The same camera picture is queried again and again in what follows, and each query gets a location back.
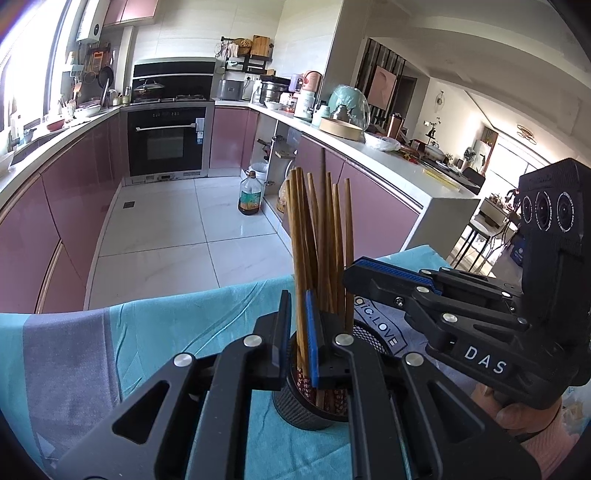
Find white plastic bag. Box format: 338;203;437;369
364;133;402;153

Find green plastic-covered appliance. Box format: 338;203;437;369
328;84;371;133

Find single red-tipped chopstick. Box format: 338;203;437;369
290;168;309;393

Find steel pot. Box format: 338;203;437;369
259;80;293;105

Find pink sleeved right forearm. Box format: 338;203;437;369
519;408;585;480

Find black range hood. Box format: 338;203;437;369
132;57;218;101

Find round bamboo steamer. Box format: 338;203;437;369
320;117;366;141

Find cooking oil bottle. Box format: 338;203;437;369
237;169;264;216

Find blue grey printed tablecloth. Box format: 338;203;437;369
0;244;462;480

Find framed wall painting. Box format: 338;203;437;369
370;64;399;110

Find white water heater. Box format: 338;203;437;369
75;0;103;43

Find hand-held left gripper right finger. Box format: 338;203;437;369
304;290;541;480

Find pink wall cabinet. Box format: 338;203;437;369
102;0;160;27

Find black wall rack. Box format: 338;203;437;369
223;39;274;75

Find white kitchen countertop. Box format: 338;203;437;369
0;99;483;259

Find black mesh pen holder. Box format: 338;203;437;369
271;323;399;430

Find silver rice cooker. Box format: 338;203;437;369
216;79;246;102

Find kitchen window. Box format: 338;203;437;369
0;0;77;139

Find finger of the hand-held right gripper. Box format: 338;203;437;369
342;264;531;348
355;257;526;306

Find pink base cabinets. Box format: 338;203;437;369
209;105;423;261
0;108;130;315

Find yellow flat box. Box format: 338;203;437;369
422;166;463;193

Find black built-in oven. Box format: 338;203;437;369
126;104;209;177

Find wooden cutting board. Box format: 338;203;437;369
251;34;274;59

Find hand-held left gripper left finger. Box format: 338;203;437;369
54;291;293;480

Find person's right hand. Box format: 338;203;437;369
471;382;563;439

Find glass lidded wok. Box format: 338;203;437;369
134;78;165;100

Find bunch of wooden chopsticks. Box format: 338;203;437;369
284;148;356;416

